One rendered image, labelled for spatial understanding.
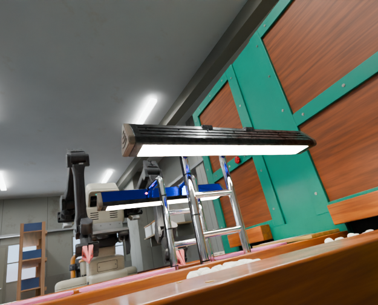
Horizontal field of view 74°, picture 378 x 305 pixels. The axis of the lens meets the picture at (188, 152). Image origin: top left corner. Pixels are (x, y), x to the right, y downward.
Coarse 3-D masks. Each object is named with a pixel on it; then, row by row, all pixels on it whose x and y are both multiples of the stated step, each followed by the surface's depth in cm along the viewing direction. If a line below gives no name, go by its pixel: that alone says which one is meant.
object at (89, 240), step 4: (80, 240) 121; (84, 240) 119; (88, 240) 119; (92, 240) 122; (76, 244) 114; (96, 244) 118; (96, 248) 119; (76, 252) 115; (80, 252) 116; (76, 256) 115; (80, 256) 117
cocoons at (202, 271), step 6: (348, 234) 70; (354, 234) 63; (330, 240) 60; (228, 264) 52; (234, 264) 51; (240, 264) 46; (198, 270) 58; (204, 270) 56; (210, 270) 47; (216, 270) 47; (192, 276) 49
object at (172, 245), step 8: (192, 176) 110; (152, 184) 109; (160, 184) 101; (160, 192) 100; (160, 200) 99; (200, 200) 105; (168, 208) 98; (200, 208) 104; (168, 216) 97; (200, 216) 103; (168, 224) 95; (168, 232) 94; (168, 240) 94; (184, 240) 96; (192, 240) 97; (208, 240) 99; (168, 248) 92; (208, 248) 98; (176, 256) 92; (176, 264) 90
